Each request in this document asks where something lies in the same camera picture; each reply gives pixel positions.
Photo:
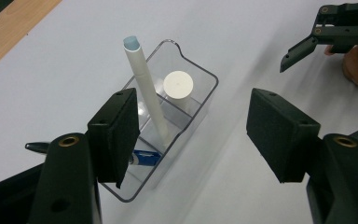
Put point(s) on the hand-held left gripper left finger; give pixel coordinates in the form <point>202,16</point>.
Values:
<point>115,140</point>

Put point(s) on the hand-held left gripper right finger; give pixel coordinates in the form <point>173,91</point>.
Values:
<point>281,137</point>

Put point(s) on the white pen with blue tip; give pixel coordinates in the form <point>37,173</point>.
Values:
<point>146,87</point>

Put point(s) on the clear plastic pen holder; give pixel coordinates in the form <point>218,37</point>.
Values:
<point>192,112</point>

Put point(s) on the thick white marker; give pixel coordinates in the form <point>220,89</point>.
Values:
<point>178,85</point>

